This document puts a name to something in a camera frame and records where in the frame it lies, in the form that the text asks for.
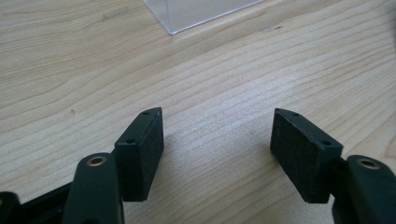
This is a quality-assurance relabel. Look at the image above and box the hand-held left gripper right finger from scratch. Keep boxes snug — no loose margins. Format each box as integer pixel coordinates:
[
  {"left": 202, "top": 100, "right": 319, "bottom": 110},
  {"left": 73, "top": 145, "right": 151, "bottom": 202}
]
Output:
[{"left": 269, "top": 107, "right": 345, "bottom": 204}]

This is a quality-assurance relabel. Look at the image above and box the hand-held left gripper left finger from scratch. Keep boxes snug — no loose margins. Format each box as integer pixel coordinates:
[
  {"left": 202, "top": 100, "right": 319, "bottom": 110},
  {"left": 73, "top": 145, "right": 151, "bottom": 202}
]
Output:
[{"left": 114, "top": 106, "right": 165, "bottom": 203}]

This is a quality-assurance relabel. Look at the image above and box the clear plastic box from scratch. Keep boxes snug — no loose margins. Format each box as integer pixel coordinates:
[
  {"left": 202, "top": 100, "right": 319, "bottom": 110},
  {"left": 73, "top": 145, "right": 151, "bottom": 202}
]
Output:
[{"left": 142, "top": 0, "right": 266, "bottom": 35}]

